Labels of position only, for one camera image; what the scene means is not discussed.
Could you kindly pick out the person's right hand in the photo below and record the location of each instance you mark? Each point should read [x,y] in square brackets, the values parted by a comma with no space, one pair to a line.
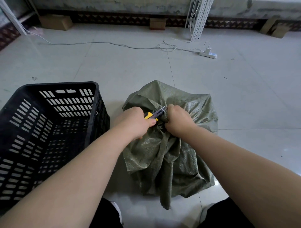
[178,122]

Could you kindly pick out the person's left hand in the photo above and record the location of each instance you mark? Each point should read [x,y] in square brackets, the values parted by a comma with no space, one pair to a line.
[134,122]

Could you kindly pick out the yellow black utility knife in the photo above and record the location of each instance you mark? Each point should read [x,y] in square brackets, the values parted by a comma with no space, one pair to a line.
[150,115]

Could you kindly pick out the green woven sack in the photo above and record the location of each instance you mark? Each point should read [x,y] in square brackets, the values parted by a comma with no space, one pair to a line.
[164,164]

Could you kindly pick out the black plastic crate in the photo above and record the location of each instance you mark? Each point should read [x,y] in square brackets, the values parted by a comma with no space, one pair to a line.
[14,112]

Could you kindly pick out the person's left forearm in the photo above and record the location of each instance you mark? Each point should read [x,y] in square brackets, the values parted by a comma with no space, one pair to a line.
[75,185]

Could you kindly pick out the person's right forearm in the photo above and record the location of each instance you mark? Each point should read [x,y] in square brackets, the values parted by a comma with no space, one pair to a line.
[247,171]

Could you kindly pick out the small brown cardboard carton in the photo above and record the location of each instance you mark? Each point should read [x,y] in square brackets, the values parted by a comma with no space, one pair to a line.
[157,24]

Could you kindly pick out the large tan cardboard carton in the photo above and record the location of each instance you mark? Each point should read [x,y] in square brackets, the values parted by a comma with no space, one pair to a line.
[55,22]

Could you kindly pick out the white power strip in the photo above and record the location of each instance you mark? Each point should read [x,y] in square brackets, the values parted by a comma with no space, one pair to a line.
[209,55]

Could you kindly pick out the white charger plug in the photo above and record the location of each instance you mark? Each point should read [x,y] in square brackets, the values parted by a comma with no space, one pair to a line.
[208,50]

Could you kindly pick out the white left shoe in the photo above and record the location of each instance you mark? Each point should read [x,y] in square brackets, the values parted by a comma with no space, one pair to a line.
[116,210]

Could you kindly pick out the white shoe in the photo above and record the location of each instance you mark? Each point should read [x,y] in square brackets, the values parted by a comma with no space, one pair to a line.
[116,210]
[205,212]

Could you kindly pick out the white right shoe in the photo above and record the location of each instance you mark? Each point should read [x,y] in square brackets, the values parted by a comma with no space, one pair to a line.
[205,212]

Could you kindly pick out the white metal shelf rack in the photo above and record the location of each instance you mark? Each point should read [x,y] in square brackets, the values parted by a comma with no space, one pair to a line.
[200,18]

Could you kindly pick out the black trousers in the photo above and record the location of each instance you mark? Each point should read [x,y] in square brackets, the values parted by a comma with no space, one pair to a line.
[228,216]

